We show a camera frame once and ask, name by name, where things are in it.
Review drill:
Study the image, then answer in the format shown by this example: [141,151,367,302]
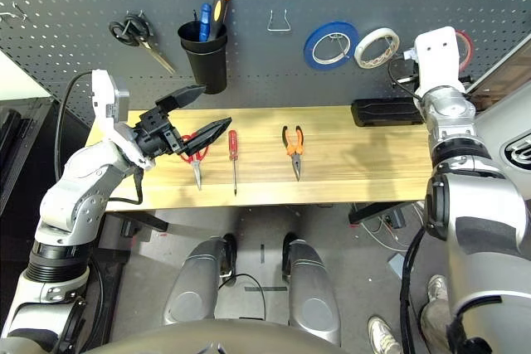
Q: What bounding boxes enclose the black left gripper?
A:
[133,84,232,160]

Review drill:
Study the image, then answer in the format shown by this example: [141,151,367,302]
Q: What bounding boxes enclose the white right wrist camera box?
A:
[414,26,468,98]

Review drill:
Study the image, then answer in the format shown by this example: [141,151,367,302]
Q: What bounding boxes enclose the thin red tape roll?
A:
[455,29,474,69]

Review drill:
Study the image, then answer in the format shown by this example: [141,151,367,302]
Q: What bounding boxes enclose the grey sneaker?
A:
[426,274,451,303]
[368,315,402,354]

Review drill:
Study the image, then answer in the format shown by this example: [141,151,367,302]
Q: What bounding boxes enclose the black handled scissors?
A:
[108,12,178,75]

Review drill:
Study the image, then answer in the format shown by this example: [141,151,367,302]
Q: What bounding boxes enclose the blue handled screwdriver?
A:
[197,2,213,43]

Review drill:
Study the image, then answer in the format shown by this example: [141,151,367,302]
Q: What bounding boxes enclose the black table bracket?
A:
[348,201,424,229]
[103,209,169,243]

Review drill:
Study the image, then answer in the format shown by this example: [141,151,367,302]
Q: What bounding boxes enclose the black floor cable loop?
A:
[217,273,266,322]

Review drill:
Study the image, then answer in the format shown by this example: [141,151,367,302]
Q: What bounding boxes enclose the orange black handled screwdriver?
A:
[209,0,231,40]

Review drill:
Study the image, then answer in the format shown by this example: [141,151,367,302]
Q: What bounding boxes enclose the silver double pegboard hook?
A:
[0,1,28,23]

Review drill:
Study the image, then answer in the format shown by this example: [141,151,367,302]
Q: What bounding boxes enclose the orange black needle nose pliers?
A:
[281,124,305,182]

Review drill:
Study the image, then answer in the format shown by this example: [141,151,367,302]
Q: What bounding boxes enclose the red handled scissors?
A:
[178,132,211,192]

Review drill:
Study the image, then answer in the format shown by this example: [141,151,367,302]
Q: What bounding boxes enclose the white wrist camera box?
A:
[414,26,468,98]
[90,69,155,171]

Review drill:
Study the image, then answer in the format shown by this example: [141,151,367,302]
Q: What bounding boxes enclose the red clear handled screwdriver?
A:
[228,129,240,196]

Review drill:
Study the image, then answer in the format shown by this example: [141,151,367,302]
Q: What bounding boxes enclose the blue tape roll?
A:
[303,20,360,70]

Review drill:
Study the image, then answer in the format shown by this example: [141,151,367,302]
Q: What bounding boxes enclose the silver robot leg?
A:
[282,232,342,347]
[163,235,238,326]

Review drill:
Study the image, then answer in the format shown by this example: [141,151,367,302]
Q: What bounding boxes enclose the black plastic cup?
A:
[177,20,229,95]

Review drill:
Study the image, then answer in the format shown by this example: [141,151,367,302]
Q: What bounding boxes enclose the silver robot left leg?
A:
[163,235,238,326]

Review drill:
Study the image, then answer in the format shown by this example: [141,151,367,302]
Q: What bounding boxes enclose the olive trouser leg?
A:
[421,298,457,347]

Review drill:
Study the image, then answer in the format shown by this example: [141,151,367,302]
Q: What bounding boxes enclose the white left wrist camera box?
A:
[90,69,155,171]

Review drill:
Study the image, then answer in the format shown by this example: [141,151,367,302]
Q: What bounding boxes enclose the white tape roll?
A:
[353,27,402,70]

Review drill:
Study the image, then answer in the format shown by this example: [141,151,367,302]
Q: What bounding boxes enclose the wire pliers holder hook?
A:
[266,9,292,32]

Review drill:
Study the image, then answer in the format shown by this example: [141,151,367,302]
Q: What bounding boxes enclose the silver robot right leg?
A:
[282,232,342,347]

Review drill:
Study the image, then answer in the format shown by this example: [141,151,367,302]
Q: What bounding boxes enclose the flat black plastic case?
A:
[351,97,425,127]

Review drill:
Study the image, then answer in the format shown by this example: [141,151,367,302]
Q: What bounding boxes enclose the large black tool case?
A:
[0,107,34,206]

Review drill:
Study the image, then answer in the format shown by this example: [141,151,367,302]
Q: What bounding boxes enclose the white floor cables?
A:
[358,204,424,254]

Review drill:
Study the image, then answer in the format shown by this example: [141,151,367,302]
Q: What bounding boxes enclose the white rounded machine housing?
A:
[472,95,531,216]

